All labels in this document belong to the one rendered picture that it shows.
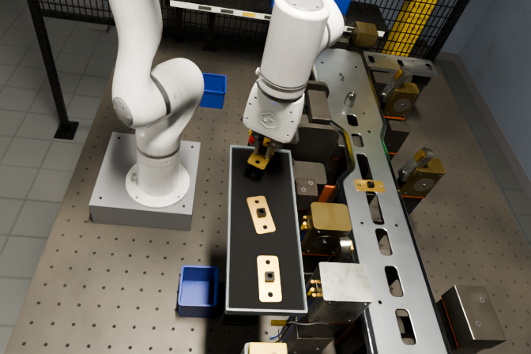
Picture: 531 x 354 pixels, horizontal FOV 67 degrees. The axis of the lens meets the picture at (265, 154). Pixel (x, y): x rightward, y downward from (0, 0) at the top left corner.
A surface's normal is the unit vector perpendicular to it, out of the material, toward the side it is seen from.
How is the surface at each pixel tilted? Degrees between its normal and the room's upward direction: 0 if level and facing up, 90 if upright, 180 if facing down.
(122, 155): 2
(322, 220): 0
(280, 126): 90
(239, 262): 0
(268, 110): 88
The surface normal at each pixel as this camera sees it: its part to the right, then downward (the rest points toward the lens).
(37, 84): 0.18, -0.66
